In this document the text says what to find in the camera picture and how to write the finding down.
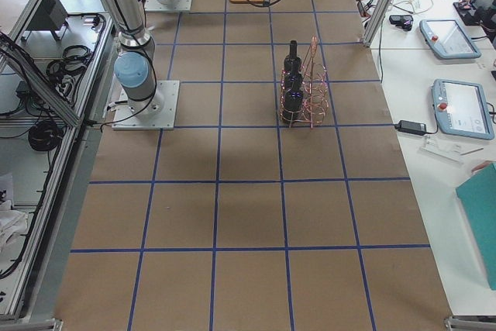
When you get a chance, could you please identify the dark wine bottle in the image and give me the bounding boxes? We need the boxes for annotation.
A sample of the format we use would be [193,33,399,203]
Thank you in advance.
[282,82,303,125]
[283,72,302,91]
[284,40,301,75]

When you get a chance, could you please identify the dark wine bottle front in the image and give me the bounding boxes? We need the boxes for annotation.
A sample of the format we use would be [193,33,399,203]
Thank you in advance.
[282,82,303,125]

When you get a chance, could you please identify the copper wire bottle basket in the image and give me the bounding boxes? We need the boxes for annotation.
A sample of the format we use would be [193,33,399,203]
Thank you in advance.
[279,36,329,128]

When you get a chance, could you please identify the teach pendant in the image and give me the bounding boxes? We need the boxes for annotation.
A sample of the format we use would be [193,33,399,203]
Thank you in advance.
[431,79,494,140]
[419,19,481,60]

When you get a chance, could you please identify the teach pendant near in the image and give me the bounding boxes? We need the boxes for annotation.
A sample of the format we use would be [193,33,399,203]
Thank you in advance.
[431,79,494,140]

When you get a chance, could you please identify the black webcam on table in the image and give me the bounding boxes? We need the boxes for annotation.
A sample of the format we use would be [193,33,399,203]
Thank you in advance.
[388,15,413,32]

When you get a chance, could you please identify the teach pendant far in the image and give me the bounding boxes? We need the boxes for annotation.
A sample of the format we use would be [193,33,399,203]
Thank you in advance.
[419,19,481,60]

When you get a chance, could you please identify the black power adapter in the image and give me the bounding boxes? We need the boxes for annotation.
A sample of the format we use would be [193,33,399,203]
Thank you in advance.
[394,120,427,136]

